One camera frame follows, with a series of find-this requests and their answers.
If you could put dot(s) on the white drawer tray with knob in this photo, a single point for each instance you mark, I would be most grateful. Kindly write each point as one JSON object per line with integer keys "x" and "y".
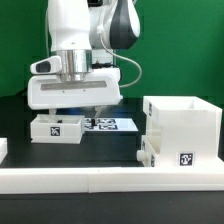
{"x": 149, "y": 154}

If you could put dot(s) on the white marker sheet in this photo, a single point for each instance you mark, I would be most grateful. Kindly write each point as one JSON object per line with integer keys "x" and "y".
{"x": 111, "y": 124}

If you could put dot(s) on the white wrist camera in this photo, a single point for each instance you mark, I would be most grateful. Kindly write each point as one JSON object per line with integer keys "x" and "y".
{"x": 50, "y": 65}

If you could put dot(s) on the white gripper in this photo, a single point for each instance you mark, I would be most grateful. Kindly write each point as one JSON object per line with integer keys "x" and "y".
{"x": 99, "y": 88}

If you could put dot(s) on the white block at left edge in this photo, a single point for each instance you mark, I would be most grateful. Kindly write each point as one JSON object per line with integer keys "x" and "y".
{"x": 3, "y": 149}

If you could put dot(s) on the white front rail fence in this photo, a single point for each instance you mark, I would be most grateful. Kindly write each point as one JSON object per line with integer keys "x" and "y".
{"x": 121, "y": 179}

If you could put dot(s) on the white drawer cabinet box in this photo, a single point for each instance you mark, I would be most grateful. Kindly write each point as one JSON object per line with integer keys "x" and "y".
{"x": 188, "y": 129}

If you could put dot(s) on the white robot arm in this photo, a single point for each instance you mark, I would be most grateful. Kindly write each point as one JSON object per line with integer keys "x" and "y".
{"x": 67, "y": 78}

